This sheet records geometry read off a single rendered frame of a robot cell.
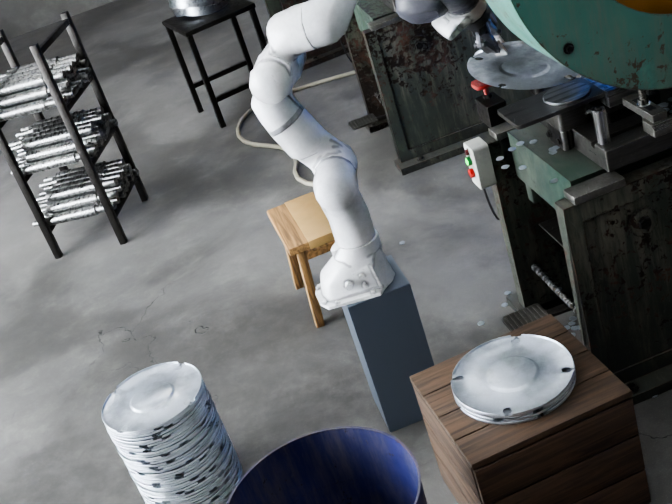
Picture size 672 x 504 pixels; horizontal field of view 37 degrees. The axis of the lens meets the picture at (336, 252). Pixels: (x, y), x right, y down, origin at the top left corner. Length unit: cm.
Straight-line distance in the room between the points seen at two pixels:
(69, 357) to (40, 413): 32
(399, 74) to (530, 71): 156
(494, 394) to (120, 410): 105
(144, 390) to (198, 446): 22
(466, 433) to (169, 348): 162
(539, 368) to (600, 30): 79
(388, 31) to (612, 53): 204
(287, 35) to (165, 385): 105
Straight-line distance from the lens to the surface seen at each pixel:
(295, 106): 251
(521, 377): 240
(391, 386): 286
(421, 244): 375
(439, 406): 243
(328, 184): 249
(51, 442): 353
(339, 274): 268
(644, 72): 224
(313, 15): 235
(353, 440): 227
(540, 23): 210
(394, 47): 416
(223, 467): 289
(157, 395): 283
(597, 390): 238
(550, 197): 277
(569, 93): 271
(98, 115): 454
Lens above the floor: 188
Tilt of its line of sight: 29 degrees down
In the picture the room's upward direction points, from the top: 19 degrees counter-clockwise
